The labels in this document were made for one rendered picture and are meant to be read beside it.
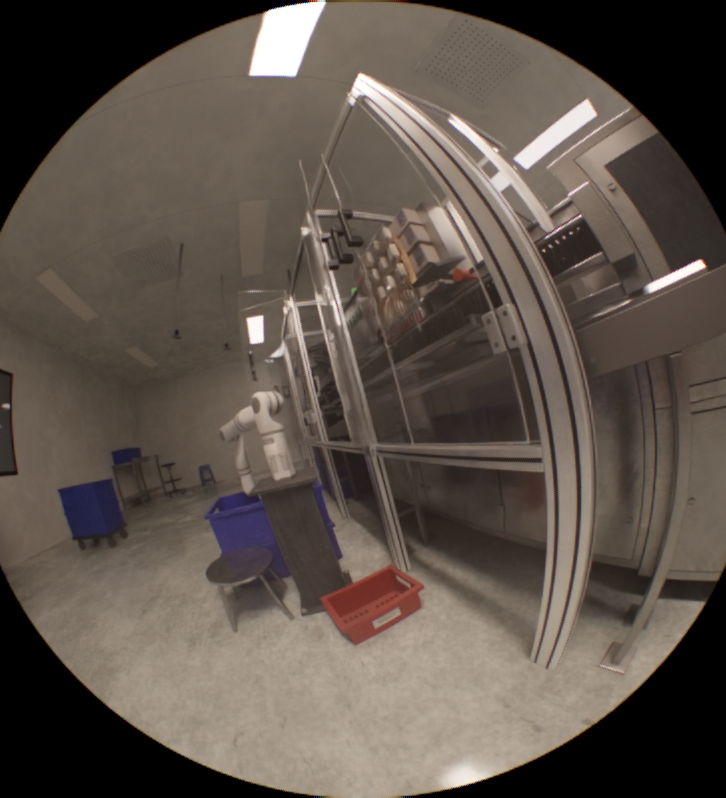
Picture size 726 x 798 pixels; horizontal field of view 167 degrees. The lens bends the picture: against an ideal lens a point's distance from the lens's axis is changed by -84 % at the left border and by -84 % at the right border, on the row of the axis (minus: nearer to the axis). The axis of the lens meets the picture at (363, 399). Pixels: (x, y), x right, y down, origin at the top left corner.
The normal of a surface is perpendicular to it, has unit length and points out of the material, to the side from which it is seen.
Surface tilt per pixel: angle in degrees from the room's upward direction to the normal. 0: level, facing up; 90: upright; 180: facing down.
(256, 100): 180
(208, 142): 180
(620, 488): 90
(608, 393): 90
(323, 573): 90
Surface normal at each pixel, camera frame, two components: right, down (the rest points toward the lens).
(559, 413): -0.90, 0.21
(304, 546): 0.23, -0.12
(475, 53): 0.25, 0.97
